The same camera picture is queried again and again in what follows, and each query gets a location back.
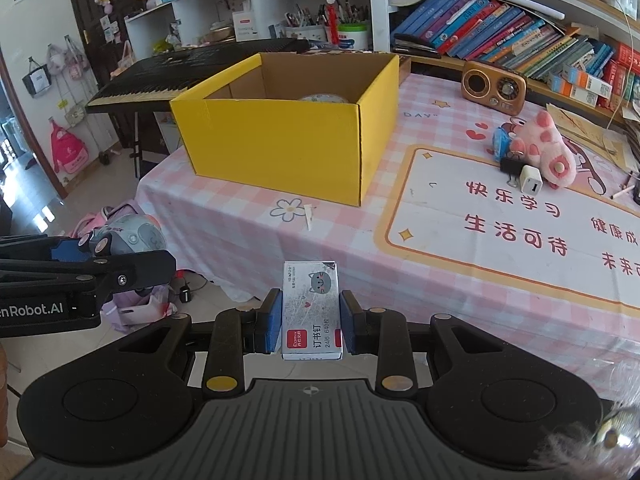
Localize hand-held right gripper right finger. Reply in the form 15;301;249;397
340;289;512;395

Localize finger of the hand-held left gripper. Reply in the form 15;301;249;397
0;261;96;293
0;235;117;262

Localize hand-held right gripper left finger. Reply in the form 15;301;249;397
112;287;284;394

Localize white staple box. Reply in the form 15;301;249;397
281;260;344;361

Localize yellow cardboard box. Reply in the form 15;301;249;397
170;51;401;207

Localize white USB charger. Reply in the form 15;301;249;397
519;165;544;196

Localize blue packet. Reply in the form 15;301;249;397
492;127;516;163

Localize pink pig plush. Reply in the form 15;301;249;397
510;110;579;190

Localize pink checked cloth desktop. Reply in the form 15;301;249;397
136;72;640;396

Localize grey-blue round object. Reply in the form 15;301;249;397
95;214;167;261

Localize pink hanging backpack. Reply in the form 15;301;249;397
50;120;89;177

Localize black keyboard stand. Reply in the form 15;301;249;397
129;110;152;179

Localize white tote bag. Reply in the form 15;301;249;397
22;57;51;99

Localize black electronic keyboard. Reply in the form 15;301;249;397
86;37;311;114

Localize dark wooden door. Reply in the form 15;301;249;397
65;0;157;97

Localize grey furry charm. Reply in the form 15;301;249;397
537;360;640;480

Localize white box red label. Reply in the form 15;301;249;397
234;10;261;42

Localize brown retro radio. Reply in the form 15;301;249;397
461;60;528;116

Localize black stapler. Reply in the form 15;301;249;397
392;34;436;59

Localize white green tub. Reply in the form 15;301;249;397
337;22;371;51

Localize pen holder with pens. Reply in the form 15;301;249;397
285;4;327;44

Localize wooden bookshelf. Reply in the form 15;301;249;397
390;0;640;126

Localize red tassel ornament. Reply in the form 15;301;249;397
325;0;341;46

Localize yellow exercise book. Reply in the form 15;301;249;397
545;102;637;171

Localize white shelf unit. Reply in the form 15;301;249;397
125;0;392;61

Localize white orange medicine box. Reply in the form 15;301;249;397
565;67;614;101
547;76;601;109

